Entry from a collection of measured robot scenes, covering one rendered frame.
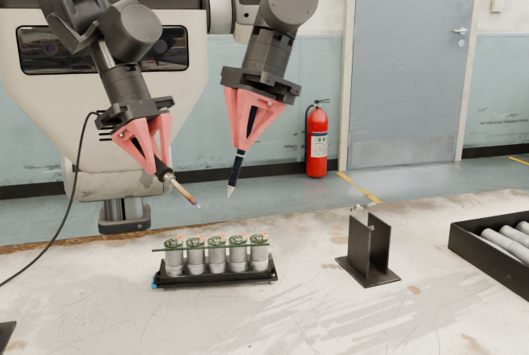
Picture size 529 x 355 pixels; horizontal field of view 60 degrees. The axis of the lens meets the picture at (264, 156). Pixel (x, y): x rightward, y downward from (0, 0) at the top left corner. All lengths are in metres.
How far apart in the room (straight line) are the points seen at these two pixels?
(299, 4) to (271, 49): 0.08
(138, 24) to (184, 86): 0.30
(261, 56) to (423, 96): 3.18
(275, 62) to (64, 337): 0.40
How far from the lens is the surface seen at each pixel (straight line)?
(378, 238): 0.67
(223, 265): 0.63
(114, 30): 0.65
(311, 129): 3.23
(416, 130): 3.75
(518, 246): 0.77
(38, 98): 0.93
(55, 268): 0.74
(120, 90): 0.68
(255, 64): 0.59
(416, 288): 0.67
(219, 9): 0.99
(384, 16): 3.48
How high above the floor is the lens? 1.09
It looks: 16 degrees down
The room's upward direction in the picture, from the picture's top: straight up
